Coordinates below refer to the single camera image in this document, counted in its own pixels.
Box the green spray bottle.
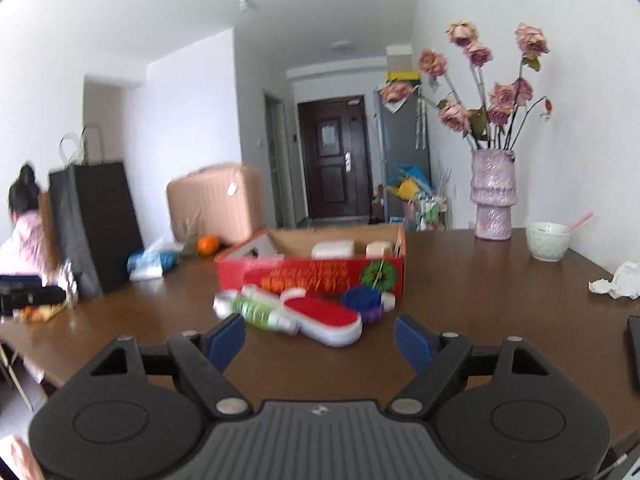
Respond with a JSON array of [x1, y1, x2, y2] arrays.
[[213, 290, 298, 335]]

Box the purple gear lid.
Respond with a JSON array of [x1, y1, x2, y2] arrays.
[[359, 304, 385, 324]]

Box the blue gear lid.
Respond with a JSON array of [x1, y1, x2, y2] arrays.
[[341, 286, 384, 313]]

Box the beige toothpick box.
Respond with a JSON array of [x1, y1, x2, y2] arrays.
[[366, 240, 395, 259]]

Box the person in pink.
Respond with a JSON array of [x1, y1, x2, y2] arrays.
[[1, 162, 50, 280]]

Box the blue tissue pack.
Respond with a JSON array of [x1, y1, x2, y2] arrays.
[[127, 238, 182, 282]]

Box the orange fruit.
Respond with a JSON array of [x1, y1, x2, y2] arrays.
[[196, 235, 220, 257]]

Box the black paper bag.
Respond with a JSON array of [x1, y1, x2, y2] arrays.
[[49, 122, 143, 298]]

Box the glass cup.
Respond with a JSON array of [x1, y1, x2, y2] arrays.
[[174, 211, 201, 257]]

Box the red cardboard box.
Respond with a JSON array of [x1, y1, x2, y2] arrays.
[[215, 224, 406, 297]]

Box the pink suitcase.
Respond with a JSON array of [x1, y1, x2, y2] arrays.
[[166, 162, 266, 245]]

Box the pale green bowl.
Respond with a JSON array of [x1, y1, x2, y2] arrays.
[[525, 222, 572, 262]]

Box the pink ceramic vase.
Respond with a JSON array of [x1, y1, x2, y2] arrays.
[[470, 148, 518, 242]]

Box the dark phone on table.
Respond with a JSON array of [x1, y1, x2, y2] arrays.
[[626, 315, 640, 391]]

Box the crumpled white tissue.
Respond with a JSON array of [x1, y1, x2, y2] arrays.
[[588, 261, 640, 300]]

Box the pink spoon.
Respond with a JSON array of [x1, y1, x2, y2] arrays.
[[566, 211, 596, 234]]

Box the grey refrigerator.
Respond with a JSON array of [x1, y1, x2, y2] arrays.
[[374, 79, 432, 222]]

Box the dark brown door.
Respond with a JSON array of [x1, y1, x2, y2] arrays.
[[297, 96, 372, 220]]

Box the dried pink roses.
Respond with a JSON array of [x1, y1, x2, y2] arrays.
[[380, 19, 554, 152]]

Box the yellow box on fridge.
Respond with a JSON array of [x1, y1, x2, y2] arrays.
[[386, 70, 421, 82]]

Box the wire storage rack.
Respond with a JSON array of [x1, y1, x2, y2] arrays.
[[384, 164, 451, 231]]

